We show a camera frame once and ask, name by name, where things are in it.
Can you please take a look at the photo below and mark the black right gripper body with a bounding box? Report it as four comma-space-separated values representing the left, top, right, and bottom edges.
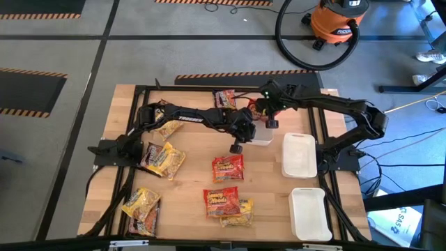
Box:
268, 82, 298, 118

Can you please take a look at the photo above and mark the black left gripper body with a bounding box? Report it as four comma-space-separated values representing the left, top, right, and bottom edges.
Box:
228, 108, 257, 144

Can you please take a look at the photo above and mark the red Saucy Noods noodle pack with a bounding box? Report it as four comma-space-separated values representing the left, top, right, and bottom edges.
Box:
203, 186, 242, 219
247, 99, 268, 122
211, 154, 245, 184

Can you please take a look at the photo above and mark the white plastic bin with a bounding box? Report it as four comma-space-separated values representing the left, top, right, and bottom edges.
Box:
288, 187, 334, 242
280, 131, 318, 180
247, 119, 275, 147

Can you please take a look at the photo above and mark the yellow creamy chicken noodle pack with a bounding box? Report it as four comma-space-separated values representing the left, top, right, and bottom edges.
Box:
145, 141, 187, 181
121, 187, 162, 222
153, 120, 185, 142
220, 198, 254, 229

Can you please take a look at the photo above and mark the black hazard-striped floor mat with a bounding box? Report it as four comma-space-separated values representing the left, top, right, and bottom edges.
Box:
0, 67, 68, 119
154, 0, 274, 7
174, 68, 323, 92
0, 0, 86, 20

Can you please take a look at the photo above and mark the orange shop vacuum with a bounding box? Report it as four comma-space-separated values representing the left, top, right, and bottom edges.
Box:
301, 0, 371, 52
274, 0, 360, 72

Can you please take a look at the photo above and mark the black floor beam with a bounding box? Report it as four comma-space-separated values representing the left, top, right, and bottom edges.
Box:
363, 183, 446, 213

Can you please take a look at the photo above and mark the white paper bag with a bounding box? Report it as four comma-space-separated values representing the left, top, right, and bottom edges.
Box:
367, 204, 423, 248

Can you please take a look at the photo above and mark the grey rolling stand base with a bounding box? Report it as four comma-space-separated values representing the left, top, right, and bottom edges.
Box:
409, 0, 446, 53

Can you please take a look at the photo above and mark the black chair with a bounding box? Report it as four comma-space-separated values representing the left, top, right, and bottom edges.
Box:
419, 198, 446, 251

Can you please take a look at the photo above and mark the black aluminium table frame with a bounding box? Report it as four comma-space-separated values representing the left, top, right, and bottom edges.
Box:
82, 78, 372, 251

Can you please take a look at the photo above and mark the black floor cable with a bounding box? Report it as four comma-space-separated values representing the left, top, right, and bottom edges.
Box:
358, 149, 407, 198
378, 162, 446, 168
203, 1, 316, 16

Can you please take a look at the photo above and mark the silver metal bracket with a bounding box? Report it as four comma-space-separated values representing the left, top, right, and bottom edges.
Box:
302, 243, 344, 251
109, 239, 150, 249

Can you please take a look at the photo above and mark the black desk leg frame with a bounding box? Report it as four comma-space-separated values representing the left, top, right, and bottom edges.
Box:
378, 66, 446, 95

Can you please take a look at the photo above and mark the yellow extension cord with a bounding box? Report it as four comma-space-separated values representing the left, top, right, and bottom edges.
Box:
383, 89, 446, 114

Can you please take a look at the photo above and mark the white coiled cable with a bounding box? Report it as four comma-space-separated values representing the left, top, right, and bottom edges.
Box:
425, 97, 446, 113

